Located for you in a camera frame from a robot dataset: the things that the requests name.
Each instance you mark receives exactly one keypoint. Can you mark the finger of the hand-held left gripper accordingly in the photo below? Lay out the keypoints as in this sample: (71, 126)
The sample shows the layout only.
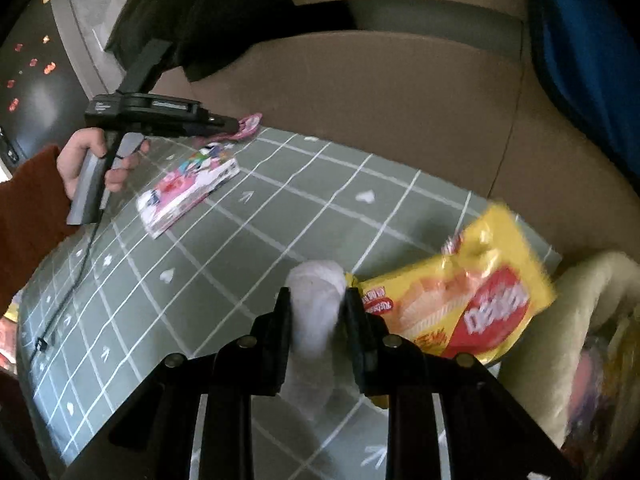
(222, 122)

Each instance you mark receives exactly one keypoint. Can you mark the pink printed box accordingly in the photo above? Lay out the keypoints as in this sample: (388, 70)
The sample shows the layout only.
(185, 192)

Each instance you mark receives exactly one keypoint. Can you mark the pink yellow snack packet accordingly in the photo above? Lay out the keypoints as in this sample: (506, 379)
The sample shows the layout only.
(247, 126)

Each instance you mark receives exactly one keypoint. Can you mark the person's left forearm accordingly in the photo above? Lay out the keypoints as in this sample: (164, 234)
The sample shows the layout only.
(30, 230)

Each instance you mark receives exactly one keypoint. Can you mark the white sock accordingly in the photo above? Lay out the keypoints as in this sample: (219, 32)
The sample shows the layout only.
(317, 310)

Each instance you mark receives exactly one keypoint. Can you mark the brown sofa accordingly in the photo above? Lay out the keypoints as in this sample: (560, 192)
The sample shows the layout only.
(380, 100)

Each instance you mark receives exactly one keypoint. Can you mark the beige bin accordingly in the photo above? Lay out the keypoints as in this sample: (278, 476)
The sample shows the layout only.
(540, 340)

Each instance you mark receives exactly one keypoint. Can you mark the blue cloth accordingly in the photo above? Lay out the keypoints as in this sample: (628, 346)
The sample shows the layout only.
(595, 60)

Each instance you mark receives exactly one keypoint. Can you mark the green checked tablecloth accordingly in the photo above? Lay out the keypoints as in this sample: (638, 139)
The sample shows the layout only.
(240, 260)

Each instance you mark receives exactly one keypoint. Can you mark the black cloth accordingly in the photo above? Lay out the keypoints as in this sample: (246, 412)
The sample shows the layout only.
(225, 10)

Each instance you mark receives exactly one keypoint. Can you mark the yellow wafer packet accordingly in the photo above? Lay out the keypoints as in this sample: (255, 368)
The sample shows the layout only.
(450, 300)

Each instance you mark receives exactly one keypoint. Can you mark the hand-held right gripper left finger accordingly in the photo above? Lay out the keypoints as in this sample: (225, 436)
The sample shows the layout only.
(284, 325)

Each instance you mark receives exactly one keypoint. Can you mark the black cabinet with red stickers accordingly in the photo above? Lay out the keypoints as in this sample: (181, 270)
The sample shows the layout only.
(35, 90)

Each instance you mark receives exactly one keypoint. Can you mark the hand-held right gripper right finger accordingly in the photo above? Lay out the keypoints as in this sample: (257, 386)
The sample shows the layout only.
(356, 340)

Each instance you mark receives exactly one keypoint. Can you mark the person's left hand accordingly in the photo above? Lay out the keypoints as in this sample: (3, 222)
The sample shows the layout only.
(75, 160)

